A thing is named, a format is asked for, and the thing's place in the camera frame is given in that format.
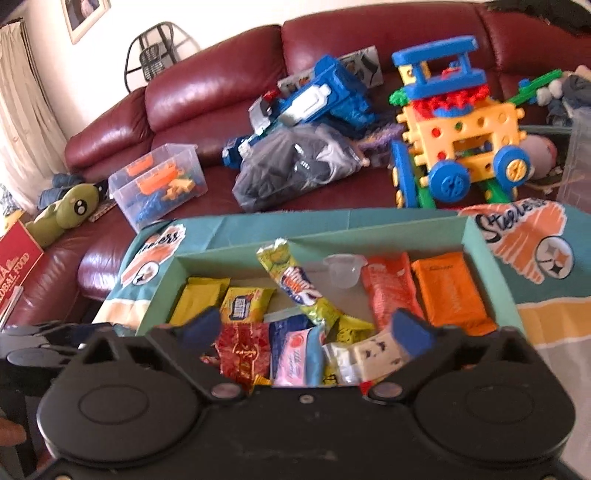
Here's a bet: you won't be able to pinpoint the clear bin with toys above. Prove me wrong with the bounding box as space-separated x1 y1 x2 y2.
108 143 208 232

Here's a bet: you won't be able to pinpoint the yellow blue building toy vehicle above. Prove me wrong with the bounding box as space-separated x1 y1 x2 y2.
390 35 562 208

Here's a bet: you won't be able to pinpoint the clear plastic jelly cup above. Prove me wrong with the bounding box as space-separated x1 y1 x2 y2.
322 253 368 289

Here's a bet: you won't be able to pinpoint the orange snack packet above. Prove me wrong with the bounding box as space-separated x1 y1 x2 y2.
411 252 497 336

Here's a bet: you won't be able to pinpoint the blue white toy truck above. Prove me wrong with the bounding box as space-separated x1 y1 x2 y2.
222 46 383 169

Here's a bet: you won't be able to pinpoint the pink candy packet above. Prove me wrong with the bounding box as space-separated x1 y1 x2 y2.
273 326 325 387

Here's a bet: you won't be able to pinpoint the red Global Food box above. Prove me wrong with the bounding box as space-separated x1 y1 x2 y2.
0 220 43 310

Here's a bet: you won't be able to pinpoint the person's left hand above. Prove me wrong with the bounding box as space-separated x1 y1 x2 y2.
0 418 27 447

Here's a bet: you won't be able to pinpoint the dark red leather sofa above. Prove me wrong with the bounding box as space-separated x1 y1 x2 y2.
6 0 591 328

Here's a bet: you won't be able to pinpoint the black wire chair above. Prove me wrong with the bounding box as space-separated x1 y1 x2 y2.
123 21 200 93

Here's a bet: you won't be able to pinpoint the grey clothes in bag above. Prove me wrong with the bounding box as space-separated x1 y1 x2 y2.
232 123 370 213

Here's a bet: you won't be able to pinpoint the green plush toy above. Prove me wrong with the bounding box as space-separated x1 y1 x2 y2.
25 183 101 248

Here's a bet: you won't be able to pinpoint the clear plastic bin lid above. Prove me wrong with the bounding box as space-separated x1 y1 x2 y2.
557 107 591 213

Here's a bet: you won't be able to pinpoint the long yellow-green candy packet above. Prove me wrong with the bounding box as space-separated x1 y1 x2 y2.
256 238 342 332

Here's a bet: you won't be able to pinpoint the framed picture on wall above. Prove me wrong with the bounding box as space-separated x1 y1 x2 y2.
60 0 110 45

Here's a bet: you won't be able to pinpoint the yellow snack packet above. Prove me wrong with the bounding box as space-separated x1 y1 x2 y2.
168 277 230 326

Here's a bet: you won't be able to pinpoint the red-orange snack packet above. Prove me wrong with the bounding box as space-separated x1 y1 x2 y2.
361 252 425 331

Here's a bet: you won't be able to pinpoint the teal cardboard snack box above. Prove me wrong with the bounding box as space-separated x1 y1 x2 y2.
137 209 523 335

